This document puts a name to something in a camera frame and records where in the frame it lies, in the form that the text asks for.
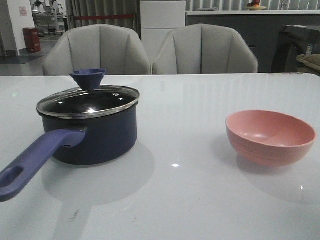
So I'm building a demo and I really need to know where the pink bowl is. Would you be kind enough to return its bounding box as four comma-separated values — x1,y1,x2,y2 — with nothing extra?
225,110,317,167

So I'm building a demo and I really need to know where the red barrier tape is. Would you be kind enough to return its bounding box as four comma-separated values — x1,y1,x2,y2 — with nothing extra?
73,14,135,21

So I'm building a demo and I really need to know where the red bin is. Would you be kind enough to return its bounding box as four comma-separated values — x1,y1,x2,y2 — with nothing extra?
22,27,41,53

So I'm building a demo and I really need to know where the beige cushion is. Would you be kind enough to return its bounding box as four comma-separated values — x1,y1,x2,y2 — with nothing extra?
296,54,320,76

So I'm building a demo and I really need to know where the dark grey sideboard counter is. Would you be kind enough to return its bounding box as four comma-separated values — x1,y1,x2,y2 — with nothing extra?
186,10,320,73

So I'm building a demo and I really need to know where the grey chair right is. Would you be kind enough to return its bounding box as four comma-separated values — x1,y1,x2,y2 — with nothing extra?
152,24,259,75

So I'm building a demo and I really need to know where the white drawer cabinet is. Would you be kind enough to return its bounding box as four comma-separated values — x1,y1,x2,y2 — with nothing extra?
140,0,186,62

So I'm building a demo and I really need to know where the dark blue saucepan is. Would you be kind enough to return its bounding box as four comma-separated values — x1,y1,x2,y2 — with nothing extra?
0,104,137,202

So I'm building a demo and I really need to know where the grey chair left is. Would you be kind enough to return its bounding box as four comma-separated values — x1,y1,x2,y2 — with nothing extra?
42,24,152,76

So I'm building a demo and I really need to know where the fruit plate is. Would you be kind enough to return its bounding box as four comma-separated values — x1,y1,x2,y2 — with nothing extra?
245,0,267,11

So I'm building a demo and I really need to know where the glass lid with blue knob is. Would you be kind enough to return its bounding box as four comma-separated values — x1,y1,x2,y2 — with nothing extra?
36,68,140,120

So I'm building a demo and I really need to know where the grey chair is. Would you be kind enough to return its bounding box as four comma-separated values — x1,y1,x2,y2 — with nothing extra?
42,24,152,76
152,24,259,75

